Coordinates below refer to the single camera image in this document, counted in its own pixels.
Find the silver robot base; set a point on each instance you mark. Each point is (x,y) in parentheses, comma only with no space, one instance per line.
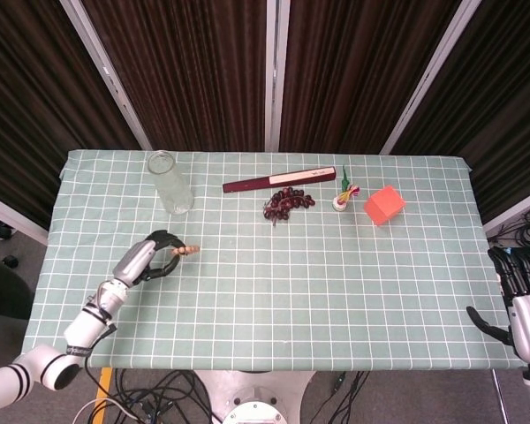
(252,397)

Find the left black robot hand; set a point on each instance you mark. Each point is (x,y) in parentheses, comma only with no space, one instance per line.
(137,262)

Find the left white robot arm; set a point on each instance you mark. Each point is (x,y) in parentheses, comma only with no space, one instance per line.
(84,329)

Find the dark pleated partition panel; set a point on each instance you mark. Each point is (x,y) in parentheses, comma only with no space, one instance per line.
(26,110)
(358,66)
(194,66)
(512,110)

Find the black office chair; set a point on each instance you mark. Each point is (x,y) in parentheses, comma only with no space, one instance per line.
(2,287)

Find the yellow floor tape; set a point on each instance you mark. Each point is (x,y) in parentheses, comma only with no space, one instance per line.
(103,388)

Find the tall textured glass vase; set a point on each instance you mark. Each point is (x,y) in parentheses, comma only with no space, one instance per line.
(172,190)

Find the dark red grape bunch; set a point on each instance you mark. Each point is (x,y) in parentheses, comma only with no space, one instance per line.
(287,203)

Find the colourful feather shuttlecock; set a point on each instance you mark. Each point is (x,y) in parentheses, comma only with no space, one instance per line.
(339,204)

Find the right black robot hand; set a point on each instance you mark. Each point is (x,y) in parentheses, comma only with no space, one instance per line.
(527,322)

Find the orange cube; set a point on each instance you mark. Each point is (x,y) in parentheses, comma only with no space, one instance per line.
(384,205)

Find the dark red folded fan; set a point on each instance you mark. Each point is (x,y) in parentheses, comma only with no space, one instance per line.
(247,184)

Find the green checked tablecloth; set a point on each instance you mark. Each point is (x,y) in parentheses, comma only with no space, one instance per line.
(291,287)

